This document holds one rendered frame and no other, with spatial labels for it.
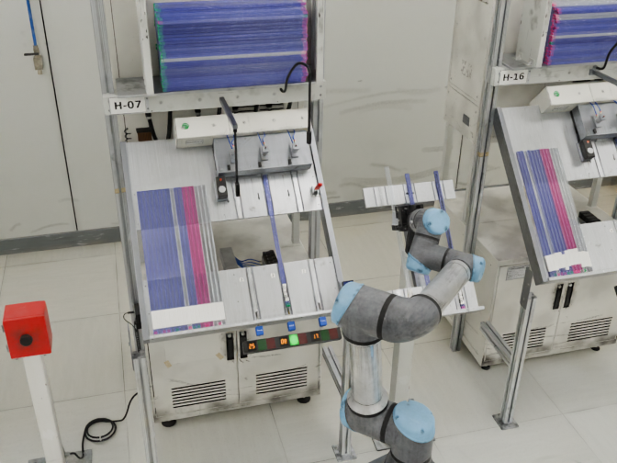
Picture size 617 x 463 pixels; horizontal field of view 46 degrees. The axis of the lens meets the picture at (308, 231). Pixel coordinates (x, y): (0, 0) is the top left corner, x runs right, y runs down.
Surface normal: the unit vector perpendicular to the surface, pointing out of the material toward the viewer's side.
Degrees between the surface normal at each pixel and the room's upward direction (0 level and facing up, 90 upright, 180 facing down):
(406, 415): 8
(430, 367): 0
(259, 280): 42
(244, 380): 90
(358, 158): 90
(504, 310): 90
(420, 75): 91
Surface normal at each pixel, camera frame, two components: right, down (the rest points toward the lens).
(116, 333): 0.01, -0.87
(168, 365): 0.25, 0.47
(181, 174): 0.18, -0.32
